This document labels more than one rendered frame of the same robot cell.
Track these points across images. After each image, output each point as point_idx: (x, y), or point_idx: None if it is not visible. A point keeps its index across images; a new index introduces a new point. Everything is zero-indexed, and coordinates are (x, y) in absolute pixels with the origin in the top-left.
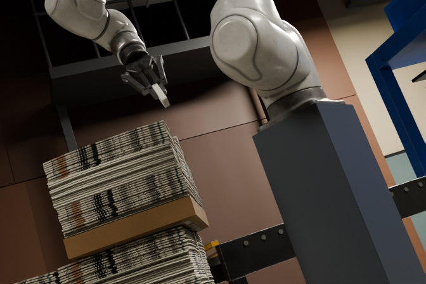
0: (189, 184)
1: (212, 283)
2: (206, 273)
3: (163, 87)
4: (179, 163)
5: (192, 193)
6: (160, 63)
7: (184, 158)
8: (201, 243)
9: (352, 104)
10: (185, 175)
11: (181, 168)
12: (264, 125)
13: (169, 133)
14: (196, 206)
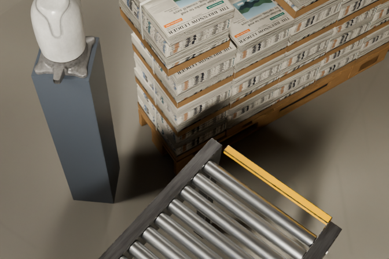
0: (133, 18)
1: (165, 81)
2: (160, 69)
3: None
4: (128, 3)
5: (132, 21)
6: None
7: (140, 16)
8: (175, 78)
9: (31, 74)
10: (125, 6)
11: None
12: (87, 36)
13: None
14: (132, 26)
